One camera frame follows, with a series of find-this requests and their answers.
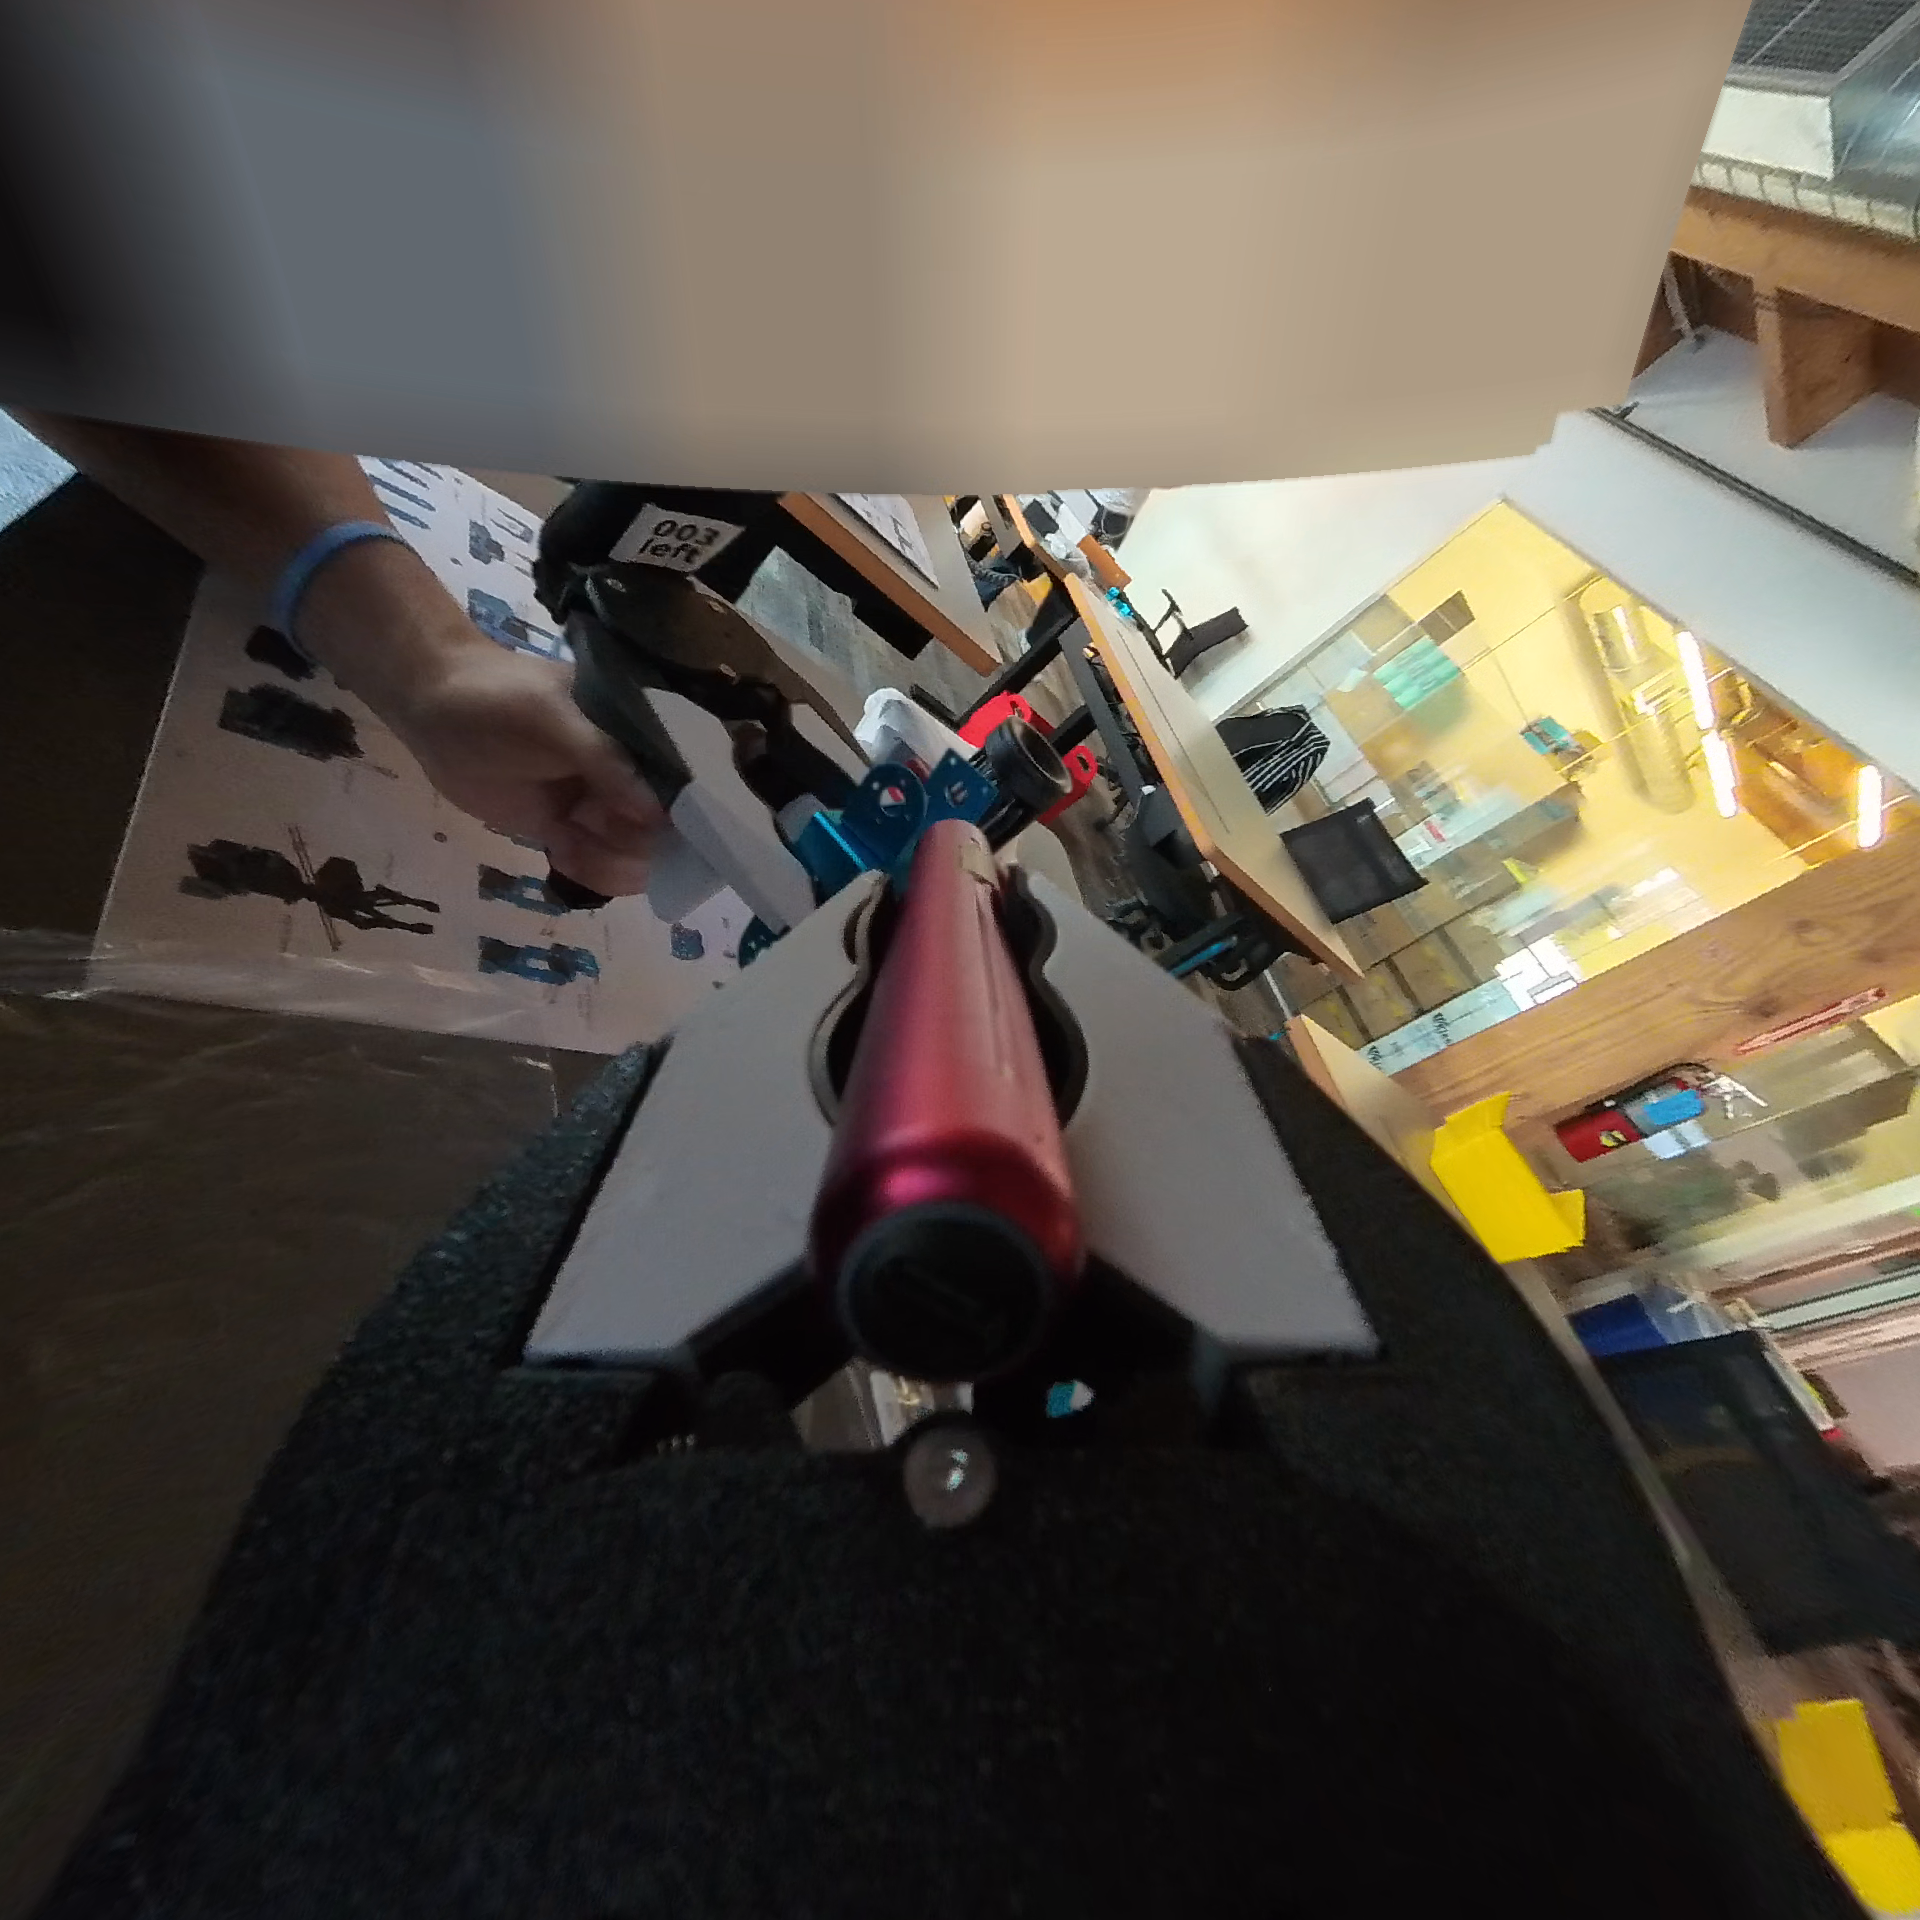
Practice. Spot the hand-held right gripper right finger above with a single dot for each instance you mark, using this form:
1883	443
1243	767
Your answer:
1199	1199

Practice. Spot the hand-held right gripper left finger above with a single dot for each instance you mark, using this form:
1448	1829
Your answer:
675	1199

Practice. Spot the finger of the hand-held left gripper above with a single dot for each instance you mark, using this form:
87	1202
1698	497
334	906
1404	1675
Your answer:
735	825
754	652

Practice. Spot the blue short U bracket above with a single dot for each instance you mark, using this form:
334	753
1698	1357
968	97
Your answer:
922	815

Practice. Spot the red screwdriver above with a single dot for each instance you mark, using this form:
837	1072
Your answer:
946	1080

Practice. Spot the person's left forearm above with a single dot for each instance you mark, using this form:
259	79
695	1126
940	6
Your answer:
195	496

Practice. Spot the person's left hand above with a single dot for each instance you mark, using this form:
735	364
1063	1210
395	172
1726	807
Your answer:
506	732

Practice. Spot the blue wristband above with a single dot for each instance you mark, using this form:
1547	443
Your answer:
324	577

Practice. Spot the yellow plastic bin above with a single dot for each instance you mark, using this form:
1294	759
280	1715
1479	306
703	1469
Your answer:
1842	1800
1497	1185

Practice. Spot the red part with black roller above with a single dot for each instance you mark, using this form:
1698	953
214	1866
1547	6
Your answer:
1032	759

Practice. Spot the black square screen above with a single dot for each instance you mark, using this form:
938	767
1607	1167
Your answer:
1351	861

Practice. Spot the red fire extinguisher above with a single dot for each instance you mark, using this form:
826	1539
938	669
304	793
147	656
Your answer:
1626	1115

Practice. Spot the long wooden table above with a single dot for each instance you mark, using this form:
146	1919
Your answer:
1199	753

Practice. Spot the black office chair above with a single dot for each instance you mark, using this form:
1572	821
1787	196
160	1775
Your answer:
1199	629

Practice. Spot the blue plastic bin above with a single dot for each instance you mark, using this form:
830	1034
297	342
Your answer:
1635	1323

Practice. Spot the black striped bag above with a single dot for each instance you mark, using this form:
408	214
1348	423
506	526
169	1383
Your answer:
1266	753

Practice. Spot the white instruction sheet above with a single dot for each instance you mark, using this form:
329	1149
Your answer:
182	793

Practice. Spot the silver air duct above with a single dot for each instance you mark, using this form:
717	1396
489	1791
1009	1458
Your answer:
1842	89

